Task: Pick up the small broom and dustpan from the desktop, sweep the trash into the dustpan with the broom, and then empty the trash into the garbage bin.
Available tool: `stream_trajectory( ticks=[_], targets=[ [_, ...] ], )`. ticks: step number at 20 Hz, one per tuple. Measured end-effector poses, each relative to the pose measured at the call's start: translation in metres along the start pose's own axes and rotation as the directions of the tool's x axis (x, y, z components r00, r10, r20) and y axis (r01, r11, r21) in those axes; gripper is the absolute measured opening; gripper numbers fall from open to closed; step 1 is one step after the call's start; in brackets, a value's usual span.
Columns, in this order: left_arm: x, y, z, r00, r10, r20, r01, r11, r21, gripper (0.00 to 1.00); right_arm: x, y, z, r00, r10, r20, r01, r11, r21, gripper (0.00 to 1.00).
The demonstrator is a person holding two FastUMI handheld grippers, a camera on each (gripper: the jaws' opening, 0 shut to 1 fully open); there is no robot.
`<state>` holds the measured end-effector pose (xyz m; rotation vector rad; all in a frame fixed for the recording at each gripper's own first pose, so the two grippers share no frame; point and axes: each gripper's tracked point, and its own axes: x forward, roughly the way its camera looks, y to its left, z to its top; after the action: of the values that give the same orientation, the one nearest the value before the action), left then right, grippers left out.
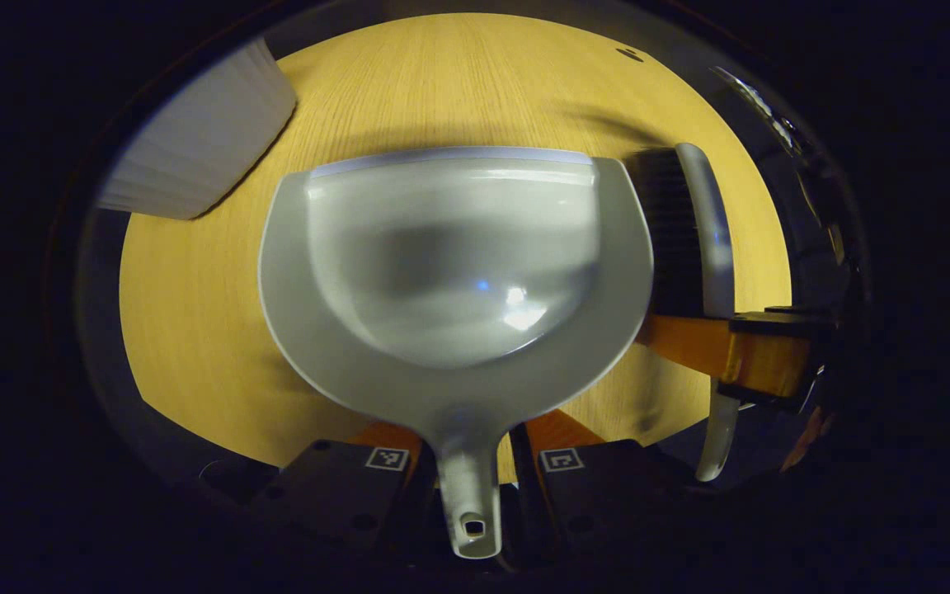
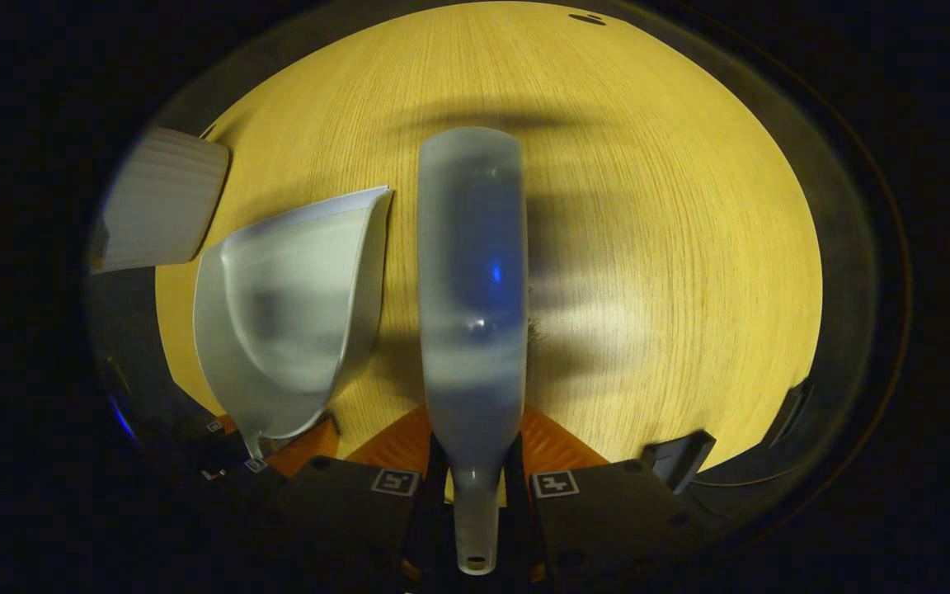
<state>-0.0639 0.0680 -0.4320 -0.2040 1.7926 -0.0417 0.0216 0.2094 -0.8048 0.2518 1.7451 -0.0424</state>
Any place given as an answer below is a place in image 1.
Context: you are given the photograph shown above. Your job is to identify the white garbage bin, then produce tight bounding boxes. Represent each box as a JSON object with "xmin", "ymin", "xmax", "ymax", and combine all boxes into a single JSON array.
[{"xmin": 98, "ymin": 37, "xmax": 298, "ymax": 221}]

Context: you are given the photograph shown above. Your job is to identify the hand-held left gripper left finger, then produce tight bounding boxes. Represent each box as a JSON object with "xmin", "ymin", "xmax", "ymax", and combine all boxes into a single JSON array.
[{"xmin": 248, "ymin": 421, "xmax": 439, "ymax": 570}]

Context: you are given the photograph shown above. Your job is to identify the grey dustpan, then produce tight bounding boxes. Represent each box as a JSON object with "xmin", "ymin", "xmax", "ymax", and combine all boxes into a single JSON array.
[{"xmin": 258, "ymin": 146, "xmax": 656, "ymax": 560}]

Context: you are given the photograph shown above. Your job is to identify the small grey broom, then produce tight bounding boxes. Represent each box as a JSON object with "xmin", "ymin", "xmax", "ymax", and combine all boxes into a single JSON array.
[{"xmin": 625, "ymin": 143, "xmax": 741, "ymax": 483}]

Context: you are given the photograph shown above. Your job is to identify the wooden desktop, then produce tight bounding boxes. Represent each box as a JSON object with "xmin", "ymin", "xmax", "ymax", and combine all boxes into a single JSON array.
[{"xmin": 119, "ymin": 12, "xmax": 793, "ymax": 483}]

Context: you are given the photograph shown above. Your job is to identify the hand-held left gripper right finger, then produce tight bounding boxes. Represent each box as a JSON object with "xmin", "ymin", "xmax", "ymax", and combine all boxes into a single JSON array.
[{"xmin": 508, "ymin": 408, "xmax": 690, "ymax": 570}]

